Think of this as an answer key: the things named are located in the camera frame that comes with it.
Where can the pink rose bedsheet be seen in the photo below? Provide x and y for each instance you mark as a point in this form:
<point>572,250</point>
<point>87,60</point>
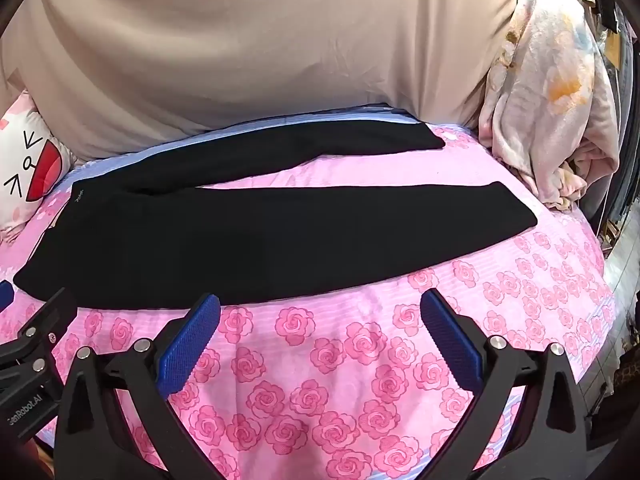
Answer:
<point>350,360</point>

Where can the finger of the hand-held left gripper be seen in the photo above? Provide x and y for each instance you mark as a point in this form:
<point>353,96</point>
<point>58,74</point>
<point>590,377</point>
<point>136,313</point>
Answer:
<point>55,312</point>
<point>5,297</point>

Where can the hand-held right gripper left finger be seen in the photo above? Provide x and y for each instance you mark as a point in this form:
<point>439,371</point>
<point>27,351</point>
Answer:
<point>192,340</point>

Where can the dark hanging clothes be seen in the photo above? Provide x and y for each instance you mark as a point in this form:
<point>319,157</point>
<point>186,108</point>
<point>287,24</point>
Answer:
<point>617,60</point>

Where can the white cartoon face pillow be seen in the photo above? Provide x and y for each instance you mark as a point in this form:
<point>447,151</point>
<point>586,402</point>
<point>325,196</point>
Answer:
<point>30,160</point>

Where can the black pants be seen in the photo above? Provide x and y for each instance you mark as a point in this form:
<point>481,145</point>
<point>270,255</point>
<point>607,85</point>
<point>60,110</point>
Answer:
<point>250,240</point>

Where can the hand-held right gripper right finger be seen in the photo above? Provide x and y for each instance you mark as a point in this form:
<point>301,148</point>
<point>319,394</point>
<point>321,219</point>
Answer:
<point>450,340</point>

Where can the beige curtain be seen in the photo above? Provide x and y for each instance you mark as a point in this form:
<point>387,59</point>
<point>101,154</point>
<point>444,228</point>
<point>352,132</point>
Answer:
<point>250,35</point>

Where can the pale floral fleece blanket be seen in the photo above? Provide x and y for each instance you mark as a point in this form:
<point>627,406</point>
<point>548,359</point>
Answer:
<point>540,110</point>

